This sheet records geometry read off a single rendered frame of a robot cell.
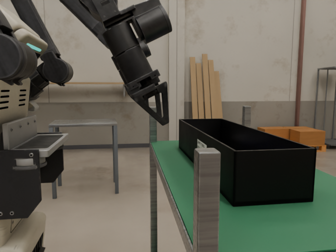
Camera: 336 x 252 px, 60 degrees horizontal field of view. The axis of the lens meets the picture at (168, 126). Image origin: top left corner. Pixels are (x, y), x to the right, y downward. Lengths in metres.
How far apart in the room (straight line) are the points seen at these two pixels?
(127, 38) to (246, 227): 0.40
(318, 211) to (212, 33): 5.53
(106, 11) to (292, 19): 6.25
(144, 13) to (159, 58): 5.18
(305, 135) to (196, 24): 2.90
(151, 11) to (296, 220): 0.46
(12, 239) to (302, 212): 0.68
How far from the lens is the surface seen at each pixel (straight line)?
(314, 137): 5.97
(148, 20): 0.58
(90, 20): 1.02
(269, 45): 6.42
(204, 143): 0.77
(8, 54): 0.58
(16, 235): 0.89
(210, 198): 0.40
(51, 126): 3.25
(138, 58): 0.57
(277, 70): 6.47
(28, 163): 0.72
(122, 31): 0.57
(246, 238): 0.50
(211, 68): 5.74
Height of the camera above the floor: 1.18
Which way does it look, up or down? 8 degrees down
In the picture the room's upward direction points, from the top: straight up
